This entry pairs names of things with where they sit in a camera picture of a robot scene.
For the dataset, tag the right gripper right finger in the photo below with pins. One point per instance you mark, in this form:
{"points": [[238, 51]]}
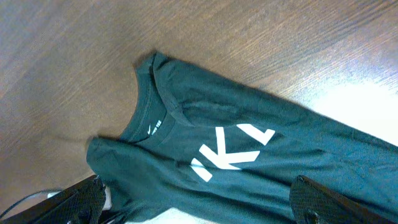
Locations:
{"points": [[313, 203]]}

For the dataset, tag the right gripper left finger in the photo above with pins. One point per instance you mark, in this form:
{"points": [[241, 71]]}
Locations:
{"points": [[80, 203]]}

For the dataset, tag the dark green Nike t-shirt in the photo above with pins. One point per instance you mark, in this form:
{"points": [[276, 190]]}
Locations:
{"points": [[228, 153]]}

